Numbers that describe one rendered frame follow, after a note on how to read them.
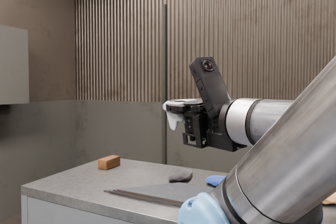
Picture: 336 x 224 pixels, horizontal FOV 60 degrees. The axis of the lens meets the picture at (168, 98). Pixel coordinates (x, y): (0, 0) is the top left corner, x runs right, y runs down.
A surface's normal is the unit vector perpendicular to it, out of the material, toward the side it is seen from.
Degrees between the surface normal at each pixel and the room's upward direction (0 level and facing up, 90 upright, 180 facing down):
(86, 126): 90
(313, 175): 114
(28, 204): 90
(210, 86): 64
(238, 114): 70
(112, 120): 90
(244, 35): 90
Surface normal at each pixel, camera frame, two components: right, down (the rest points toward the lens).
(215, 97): 0.43, -0.41
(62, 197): -0.45, 0.04
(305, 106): -0.92, -0.29
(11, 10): 0.88, 0.02
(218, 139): -0.81, 0.16
